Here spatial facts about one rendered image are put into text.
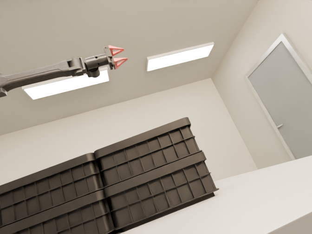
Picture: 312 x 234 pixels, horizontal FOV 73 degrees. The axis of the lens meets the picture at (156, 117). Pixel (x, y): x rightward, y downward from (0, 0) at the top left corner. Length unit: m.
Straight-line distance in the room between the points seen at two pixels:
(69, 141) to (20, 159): 0.91
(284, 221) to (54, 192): 0.58
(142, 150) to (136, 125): 3.84
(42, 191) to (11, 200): 0.09
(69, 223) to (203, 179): 0.37
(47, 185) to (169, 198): 0.35
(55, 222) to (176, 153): 0.37
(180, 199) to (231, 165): 4.10
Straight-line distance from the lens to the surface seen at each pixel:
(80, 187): 0.65
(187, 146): 0.61
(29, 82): 1.17
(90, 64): 1.12
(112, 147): 0.62
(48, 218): 0.68
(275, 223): 0.24
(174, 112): 4.65
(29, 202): 0.72
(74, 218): 0.66
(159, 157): 0.61
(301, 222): 0.23
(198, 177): 0.60
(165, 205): 0.61
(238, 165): 4.75
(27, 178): 0.72
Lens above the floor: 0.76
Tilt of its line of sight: 19 degrees up
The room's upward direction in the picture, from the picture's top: 21 degrees counter-clockwise
